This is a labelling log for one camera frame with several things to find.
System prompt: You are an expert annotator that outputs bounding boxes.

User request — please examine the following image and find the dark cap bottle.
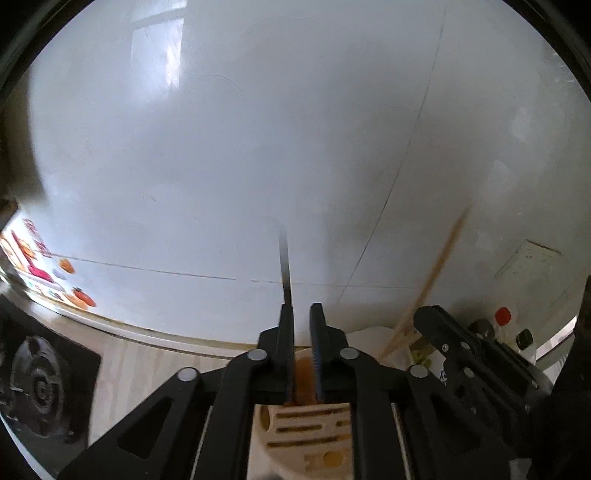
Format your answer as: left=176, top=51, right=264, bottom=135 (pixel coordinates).
left=470, top=318, right=495, bottom=341

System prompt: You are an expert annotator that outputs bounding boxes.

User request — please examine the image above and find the wooden knife block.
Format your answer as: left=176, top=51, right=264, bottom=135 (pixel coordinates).
left=250, top=402, right=352, bottom=480

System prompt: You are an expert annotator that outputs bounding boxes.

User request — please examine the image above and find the white wall outlet plate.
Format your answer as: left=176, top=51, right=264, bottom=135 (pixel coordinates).
left=495, top=239, right=563, bottom=306

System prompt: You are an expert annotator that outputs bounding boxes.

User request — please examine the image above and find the black stove burner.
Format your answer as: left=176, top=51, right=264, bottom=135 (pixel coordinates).
left=0, top=295, right=102, bottom=448

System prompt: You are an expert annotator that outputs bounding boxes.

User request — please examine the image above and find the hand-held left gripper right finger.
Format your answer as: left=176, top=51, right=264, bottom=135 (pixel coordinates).
left=309, top=303, right=514, bottom=480

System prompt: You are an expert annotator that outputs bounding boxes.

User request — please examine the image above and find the thin dark blade knife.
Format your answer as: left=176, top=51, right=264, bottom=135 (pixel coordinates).
left=278, top=230, right=320, bottom=409

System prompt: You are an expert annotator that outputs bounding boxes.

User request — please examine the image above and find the fruit print wall sticker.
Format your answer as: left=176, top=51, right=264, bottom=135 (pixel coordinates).
left=0, top=216, right=99, bottom=310

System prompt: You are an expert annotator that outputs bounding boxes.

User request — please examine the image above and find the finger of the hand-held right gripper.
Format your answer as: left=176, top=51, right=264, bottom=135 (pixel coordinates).
left=413, top=305, right=476, bottom=393

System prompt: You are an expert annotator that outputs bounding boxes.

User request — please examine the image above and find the black cap bottle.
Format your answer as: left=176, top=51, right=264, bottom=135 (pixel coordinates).
left=515, top=329, right=537, bottom=363

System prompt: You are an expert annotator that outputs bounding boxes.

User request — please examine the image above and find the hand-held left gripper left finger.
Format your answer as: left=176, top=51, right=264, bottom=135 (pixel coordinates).
left=60, top=305, right=295, bottom=480

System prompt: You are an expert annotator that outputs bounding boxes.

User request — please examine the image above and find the red cap bottle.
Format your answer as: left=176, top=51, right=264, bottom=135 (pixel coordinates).
left=493, top=306, right=513, bottom=340

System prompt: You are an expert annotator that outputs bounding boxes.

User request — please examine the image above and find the wooden chopstick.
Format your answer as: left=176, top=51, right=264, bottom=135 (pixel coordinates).
left=387, top=217, right=469, bottom=358
left=379, top=207, right=472, bottom=361

